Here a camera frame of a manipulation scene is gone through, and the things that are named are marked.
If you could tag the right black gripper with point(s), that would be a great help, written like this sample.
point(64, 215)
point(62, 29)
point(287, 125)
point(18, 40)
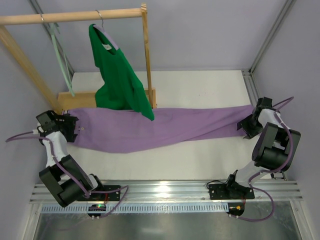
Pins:
point(249, 125)

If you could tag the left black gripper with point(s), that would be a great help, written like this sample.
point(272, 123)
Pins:
point(71, 127)

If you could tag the purple trousers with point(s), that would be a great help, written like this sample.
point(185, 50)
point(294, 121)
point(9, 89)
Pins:
point(125, 131)

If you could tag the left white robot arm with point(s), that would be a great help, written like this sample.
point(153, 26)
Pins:
point(63, 177)

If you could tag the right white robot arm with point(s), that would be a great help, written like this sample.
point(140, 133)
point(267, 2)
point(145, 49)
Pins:
point(274, 150)

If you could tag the mint green clothes hanger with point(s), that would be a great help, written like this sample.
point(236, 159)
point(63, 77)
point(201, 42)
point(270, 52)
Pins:
point(61, 56)

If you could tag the purple clothes hanger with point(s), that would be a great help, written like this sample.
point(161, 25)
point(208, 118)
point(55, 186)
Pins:
point(102, 30)

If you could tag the wooden clothes rack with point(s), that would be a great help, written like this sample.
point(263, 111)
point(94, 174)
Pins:
point(64, 100)

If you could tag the green t-shirt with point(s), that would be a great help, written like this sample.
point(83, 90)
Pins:
point(121, 89)

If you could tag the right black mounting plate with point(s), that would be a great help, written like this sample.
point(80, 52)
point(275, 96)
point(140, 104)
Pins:
point(223, 191)

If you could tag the black mounting plate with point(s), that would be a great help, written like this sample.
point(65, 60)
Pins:
point(105, 196)
point(223, 191)

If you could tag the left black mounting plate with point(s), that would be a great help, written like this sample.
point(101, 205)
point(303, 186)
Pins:
point(105, 196)

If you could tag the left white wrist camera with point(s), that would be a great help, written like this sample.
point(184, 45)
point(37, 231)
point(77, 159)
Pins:
point(37, 130)

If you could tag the aluminium frame post right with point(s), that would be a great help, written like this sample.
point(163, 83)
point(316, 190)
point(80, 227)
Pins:
point(249, 73)

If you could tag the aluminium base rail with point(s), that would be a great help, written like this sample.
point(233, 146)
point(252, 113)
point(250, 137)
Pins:
point(187, 191)

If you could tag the slotted cable duct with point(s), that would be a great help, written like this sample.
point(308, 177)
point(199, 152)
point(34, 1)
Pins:
point(137, 208)

